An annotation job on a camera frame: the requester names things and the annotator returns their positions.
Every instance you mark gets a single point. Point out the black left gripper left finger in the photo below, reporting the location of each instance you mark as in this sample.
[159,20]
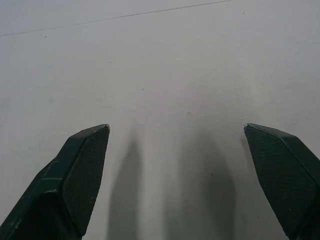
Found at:
[70,180]

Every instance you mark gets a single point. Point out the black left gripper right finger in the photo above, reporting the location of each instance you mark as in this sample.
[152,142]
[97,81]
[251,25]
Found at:
[282,172]

